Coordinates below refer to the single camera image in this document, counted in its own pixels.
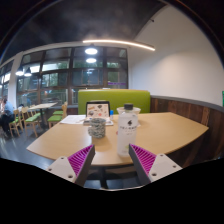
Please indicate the small blue cap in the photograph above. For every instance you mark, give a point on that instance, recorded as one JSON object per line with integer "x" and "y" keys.
{"x": 111, "y": 113}

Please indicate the dark framed window wall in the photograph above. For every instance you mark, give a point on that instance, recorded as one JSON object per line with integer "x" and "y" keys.
{"x": 55, "y": 80}

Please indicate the green upholstered bench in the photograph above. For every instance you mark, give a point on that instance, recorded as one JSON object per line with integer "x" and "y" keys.
{"x": 126, "y": 98}

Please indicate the light wooden side table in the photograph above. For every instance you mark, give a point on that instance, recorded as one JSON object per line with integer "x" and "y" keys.
{"x": 42, "y": 106}

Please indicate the white ceramic bowl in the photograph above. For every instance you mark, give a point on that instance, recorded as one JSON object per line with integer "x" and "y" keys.
{"x": 138, "y": 111}

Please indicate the long curved linear ceiling light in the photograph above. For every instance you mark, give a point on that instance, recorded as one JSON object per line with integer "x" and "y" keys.
{"x": 120, "y": 42}

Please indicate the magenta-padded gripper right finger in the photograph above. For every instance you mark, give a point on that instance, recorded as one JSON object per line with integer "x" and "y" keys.
{"x": 161, "y": 168}

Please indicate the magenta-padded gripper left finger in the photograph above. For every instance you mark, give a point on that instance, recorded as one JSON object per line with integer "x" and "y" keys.
{"x": 63, "y": 168}

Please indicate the person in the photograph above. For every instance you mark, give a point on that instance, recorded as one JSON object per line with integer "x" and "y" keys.
{"x": 7, "y": 111}

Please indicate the sticker-covered black laptop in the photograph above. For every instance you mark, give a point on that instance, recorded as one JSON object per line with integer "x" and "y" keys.
{"x": 97, "y": 110}

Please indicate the wooden chairs green seats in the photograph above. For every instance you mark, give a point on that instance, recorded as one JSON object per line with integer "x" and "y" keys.
{"x": 31, "y": 118}

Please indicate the round pendant ceiling lamps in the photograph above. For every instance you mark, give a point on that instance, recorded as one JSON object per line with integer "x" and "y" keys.
{"x": 91, "y": 51}

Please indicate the white paper sheets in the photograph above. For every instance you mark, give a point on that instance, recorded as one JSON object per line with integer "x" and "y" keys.
{"x": 72, "y": 119}

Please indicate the clear water bottle black cap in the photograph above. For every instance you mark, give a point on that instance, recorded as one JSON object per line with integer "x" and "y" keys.
{"x": 127, "y": 133}

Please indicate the green white speckled mug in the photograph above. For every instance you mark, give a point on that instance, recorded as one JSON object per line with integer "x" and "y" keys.
{"x": 97, "y": 128}

